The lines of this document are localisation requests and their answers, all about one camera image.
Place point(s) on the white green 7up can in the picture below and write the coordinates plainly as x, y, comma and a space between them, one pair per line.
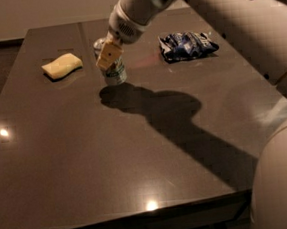
116, 74

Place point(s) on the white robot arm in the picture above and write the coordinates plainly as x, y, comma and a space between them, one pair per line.
257, 29

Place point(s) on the blue chip bag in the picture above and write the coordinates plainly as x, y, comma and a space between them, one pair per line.
186, 46

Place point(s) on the yellow sponge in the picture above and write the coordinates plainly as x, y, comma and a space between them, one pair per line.
62, 66

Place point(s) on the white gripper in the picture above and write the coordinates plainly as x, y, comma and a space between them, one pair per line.
124, 30

